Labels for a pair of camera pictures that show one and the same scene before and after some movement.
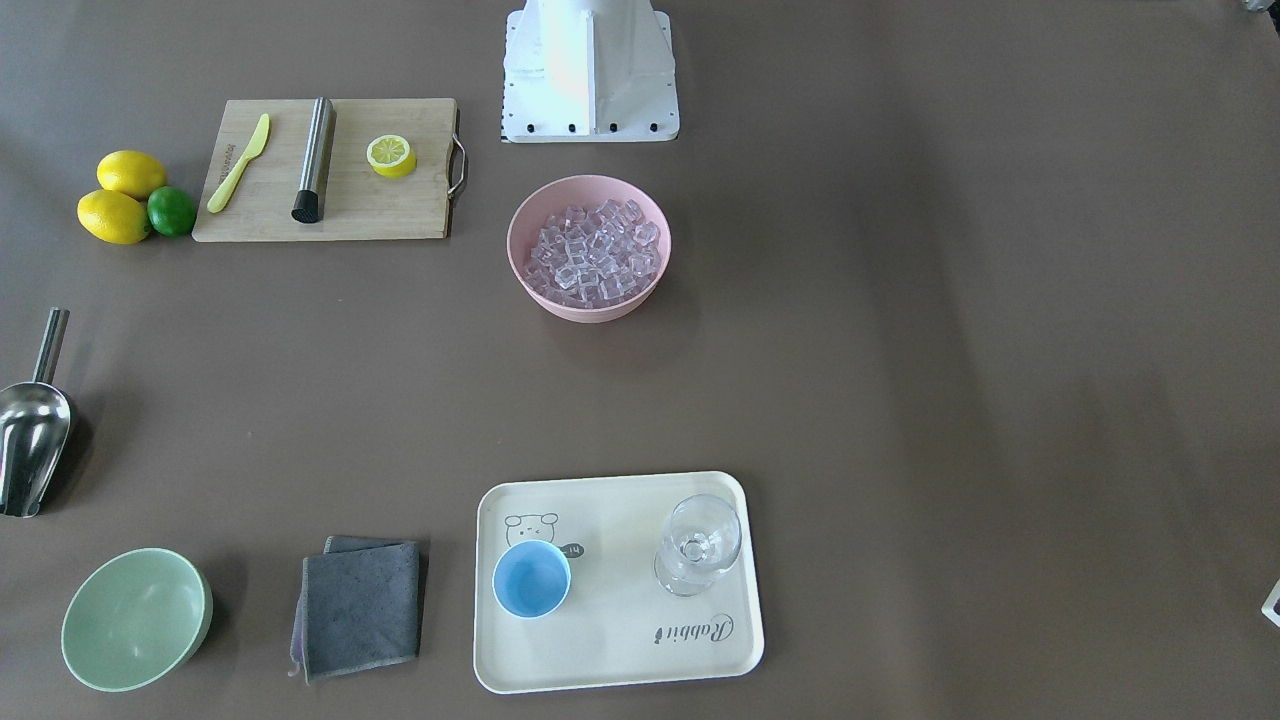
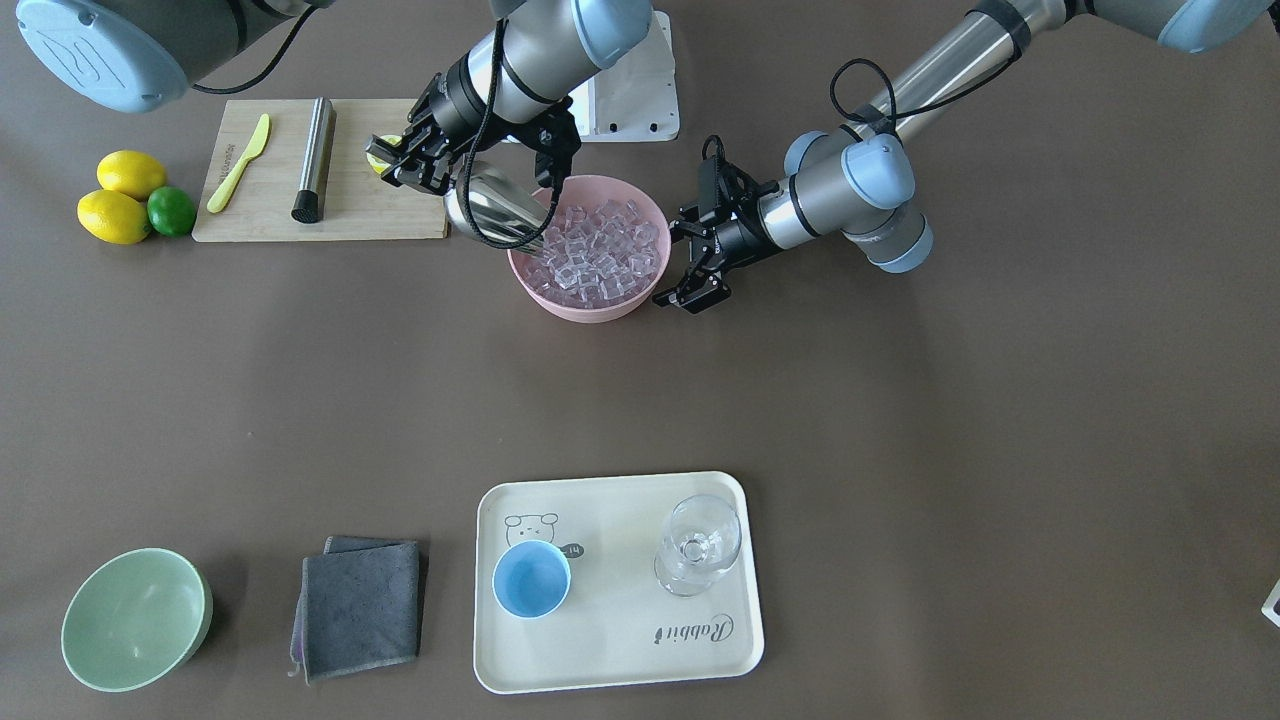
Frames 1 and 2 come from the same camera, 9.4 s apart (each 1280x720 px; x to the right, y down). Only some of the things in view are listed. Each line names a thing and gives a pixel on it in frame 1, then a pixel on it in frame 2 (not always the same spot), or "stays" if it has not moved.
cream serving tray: [616, 625] stays
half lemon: [391, 155] stays
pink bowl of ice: [589, 248] stays
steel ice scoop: [34, 427] -> [501, 199]
